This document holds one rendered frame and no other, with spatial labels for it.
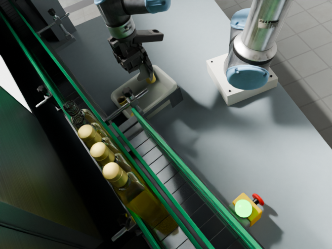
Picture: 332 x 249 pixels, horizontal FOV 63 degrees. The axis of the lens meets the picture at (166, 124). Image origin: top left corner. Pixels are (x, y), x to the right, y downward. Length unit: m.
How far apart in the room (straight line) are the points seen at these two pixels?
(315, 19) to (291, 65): 0.51
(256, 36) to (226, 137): 0.38
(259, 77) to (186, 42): 0.57
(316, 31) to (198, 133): 1.67
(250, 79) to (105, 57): 0.79
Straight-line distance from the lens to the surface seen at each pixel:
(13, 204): 0.44
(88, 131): 0.57
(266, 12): 0.68
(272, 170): 0.91
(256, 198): 0.82
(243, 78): 0.79
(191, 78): 1.13
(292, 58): 2.23
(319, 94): 2.05
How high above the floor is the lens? 1.59
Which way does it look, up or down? 55 degrees down
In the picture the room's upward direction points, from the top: 24 degrees counter-clockwise
